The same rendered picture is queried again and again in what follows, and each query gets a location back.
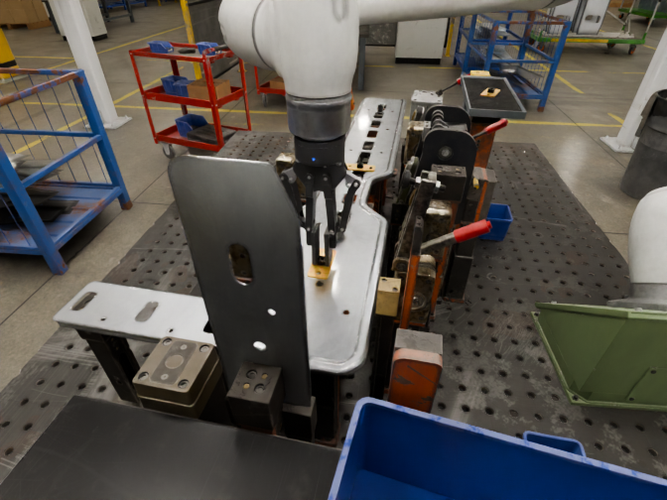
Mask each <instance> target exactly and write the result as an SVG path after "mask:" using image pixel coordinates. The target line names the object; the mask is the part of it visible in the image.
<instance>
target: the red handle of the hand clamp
mask: <svg viewBox="0 0 667 500"><path fill-rule="evenodd" d="M490 228H492V226H491V223H490V221H486V220H485V219H483V220H480V221H478V222H475V223H472V224H470V225H467V226H464V227H462V228H459V229H456V230H454V232H452V233H449V234H446V235H444V236H441V237H438V238H436V239H433V240H430V241H428V242H425V243H422V245H421V255H424V254H427V253H430V252H432V251H435V250H438V249H441V248H444V247H446V246H449V245H452V244H455V243H461V242H464V241H467V240H470V239H473V238H475V237H477V236H480V235H483V234H486V233H488V232H490Z"/></svg>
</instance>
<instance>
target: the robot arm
mask: <svg viewBox="0 0 667 500"><path fill-rule="evenodd" d="M571 1H573V0H222V2H221V4H220V7H219V11H218V21H219V24H220V29H221V32H222V34H223V39H224V41H225V43H226V44H227V46H228V47H229V48H230V49H231V50H232V51H233V52H234V53H235V54H236V55H237V56H238V57H240V58H241V59H242V60H244V61H246V62H248V63H250V64H253V65H255V66H258V67H261V68H264V69H268V70H275V71H276V72H277V73H278V75H279V76H281V77H282V78H283V79H284V83H285V90H286V94H285V98H286V102H287V115H288V128H289V130H290V132H291V133H292V134H294V146H295V159H296V160H295V163H294V165H293V168H291V169H284V170H283V172H282V173H281V175H280V176H279V178H280V180H281V182H282V184H283V186H284V187H285V189H286V192H287V194H288V196H289V198H290V200H291V202H292V203H293V205H294V207H295V209H296V211H297V213H298V215H299V217H300V221H301V227H303V228H304V229H305V230H306V241H307V245H309V246H312V265H317V260H318V257H319V255H320V225H319V224H317V223H316V204H317V191H322V192H323V193H324V198H325V200H326V210H327V221H328V226H327V228H326V231H325V233H324V242H325V265H326V266H327V267H329V266H330V264H331V261H332V258H333V248H334V249H335V247H336V245H337V233H338V232H345V230H346V227H347V224H348V220H349V215H350V212H351V207H352V203H353V198H354V194H355V192H356V191H357V190H358V188H359V187H360V184H361V181H362V176H361V175H356V176H355V175H354V174H352V173H351V172H349V171H348V168H347V165H346V163H345V160H344V150H345V133H346V132H347V131H348V130H349V128H350V100H351V84H352V79H353V75H354V72H355V69H356V63H357V54H358V36H359V26H361V25H371V24H382V23H394V22H405V21H417V20H428V19H440V18H450V17H459V16H467V15H475V14H482V13H490V12H497V11H508V10H525V11H534V10H539V9H549V8H554V7H557V6H560V5H563V4H566V3H568V2H571ZM296 176H297V177H298V178H299V179H300V181H301V182H302V183H303V185H304V186H305V187H306V217H305V214H304V210H303V206H302V202H301V198H300V194H299V190H298V185H297V182H296V178H297V177H296ZM343 179H345V186H346V187H347V188H348V190H347V192H346V195H345V200H344V204H343V209H342V214H341V219H340V221H339V222H337V213H336V200H335V188H336V187H337V186H338V185H339V183H340V182H341V181H342V180H343ZM315 223H316V224H315ZM628 269H629V276H630V290H629V295H625V296H624V299H621V300H614V301H607V306H608V307H612V308H625V309H634V308H642V309H643V310H650V311H662V312H667V187H661V188H658V189H655V190H653V191H651V192H649V193H648V194H647V195H646V196H645V197H644V198H643V199H642V200H641V201H640V202H639V204H638V206H636V209H635V211H634V213H633V216H632V219H631V222H630V227H629V233H628Z"/></svg>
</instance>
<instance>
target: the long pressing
mask: <svg viewBox="0 0 667 500"><path fill-rule="evenodd" d="M379 104H382V105H386V107H385V109H384V110H383V111H382V112H379V111H378V109H377V108H378V105H379ZM406 104H407V101H406V100H405V99H384V98H364V99H362V100H361V102H360V104H359V106H358V108H357V110H356V112H355V114H354V116H353V118H352V120H351V122H350V128H349V130H348V131H347V132H346V133H345V150H344V160H345V163H346V164H357V161H358V159H359V156H360V153H370V156H369V159H368V163H367V165H371V166H375V171H374V172H363V173H364V175H363V178H362V181H361V184H360V187H359V188H358V190H357V191H356V192H355V195H356V200H355V203H354V204H353V205H352V207H351V212H350V218H349V221H348V224H347V227H346V230H345V232H344V233H343V235H344V237H343V238H342V239H340V240H338V241H337V245H336V247H335V249H334V248H333V250H335V251H336V255H335V258H334V261H333V266H332V269H331V272H330V275H329V277H328V278H327V279H326V280H324V279H316V278H310V277H308V275H307V274H308V272H309V269H310V267H311V264H312V246H309V245H307V241H306V230H305V229H304V228H303V227H301V238H302V244H304V261H305V278H306V296H307V313H308V330H309V346H310V363H311V371H314V372H319V373H325V374H331V375H335V376H346V375H350V374H353V373H355V372H357V371H358V370H360V369H361V367H362V366H363V365H364V363H365V361H366V358H367V352H368V346H369V340H370V334H371V329H372V323H373V317H374V311H375V305H376V299H377V291H378V285H379V279H380V275H381V269H382V263H383V257H384V251H385V245H386V239H387V233H388V226H389V224H388V221H387V220H386V219H385V218H384V217H383V216H381V215H380V214H378V213H377V212H375V211H374V210H373V209H371V208H370V207H369V206H368V205H367V203H368V199H369V195H370V192H371V188H372V186H373V185H374V184H375V183H378V182H381V181H384V180H388V179H390V178H392V177H393V174H394V169H395V164H396V158H397V153H398V147H399V142H400V137H401V131H402V126H403V120H404V115H405V110H406ZM392 111H393V112H392ZM375 113H383V116H382V118H374V116H375ZM374 121H375V122H380V125H379V127H378V128H375V127H371V124H372V122H374ZM387 129H388V130H387ZM369 131H375V132H377V135H376V138H367V135H368V132H369ZM365 142H371V143H374V144H373V147H372V150H362V148H363V145H364V143H365ZM350 150H352V151H350ZM347 190H348V188H347V187H346V186H345V179H343V180H342V181H341V182H340V183H339V185H338V186H337V187H336V188H335V200H336V213H337V214H339V213H340V212H342V209H343V203H342V201H343V199H344V196H345V195H346V192H347ZM316 223H320V248H323V249H325V242H324V233H325V231H326V228H327V226H328V221H327V210H326V200H325V198H324V193H323V192H322V191H317V204H316ZM316 223H315V224H316ZM318 281H321V282H322V283H323V284H322V285H321V286H317V282H318ZM344 311H349V314H344V313H343V312H344Z"/></svg>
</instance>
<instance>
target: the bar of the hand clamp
mask: <svg viewBox="0 0 667 500"><path fill-rule="evenodd" d="M411 175H412V174H411V173H410V171H408V170H406V171H405V172H403V174H402V178H401V182H400V187H401V189H405V188H408V186H409V185H413V186H414V188H415V189H416V191H415V194H414V197H413V200H412V203H411V206H410V210H409V213H408V216H407V219H406V222H405V225H404V228H403V231H402V234H401V238H400V241H399V244H398V247H397V250H396V253H395V256H394V259H395V258H397V257H405V258H408V259H409V258H410V252H411V245H412V239H413V232H414V226H415V219H416V216H417V215H418V216H422V218H423V221H424V218H425V216H426V213H427V210H428V207H429V204H430V202H431V199H432V196H433V193H434V192H435V193H437V192H438V191H442V192H444V191H445V188H446V186H443V185H441V182H437V173H435V172H428V171H424V170H423V171H422V173H421V176H420V177H416V179H413V178H411Z"/></svg>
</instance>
